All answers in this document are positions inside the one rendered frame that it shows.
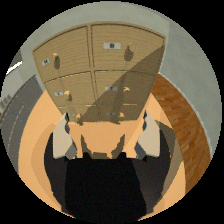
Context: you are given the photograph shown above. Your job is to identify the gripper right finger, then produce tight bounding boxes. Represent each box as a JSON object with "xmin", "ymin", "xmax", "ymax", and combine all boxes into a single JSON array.
[{"xmin": 134, "ymin": 110, "xmax": 170, "ymax": 193}]

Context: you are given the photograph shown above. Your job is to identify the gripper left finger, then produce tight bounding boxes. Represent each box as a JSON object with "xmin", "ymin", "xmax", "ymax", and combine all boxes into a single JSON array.
[{"xmin": 44, "ymin": 113, "xmax": 77, "ymax": 193}]

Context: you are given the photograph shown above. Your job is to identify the tan chest of drawers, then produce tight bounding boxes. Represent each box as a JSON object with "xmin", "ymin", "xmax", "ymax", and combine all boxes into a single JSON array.
[{"xmin": 32, "ymin": 21, "xmax": 167, "ymax": 122}]

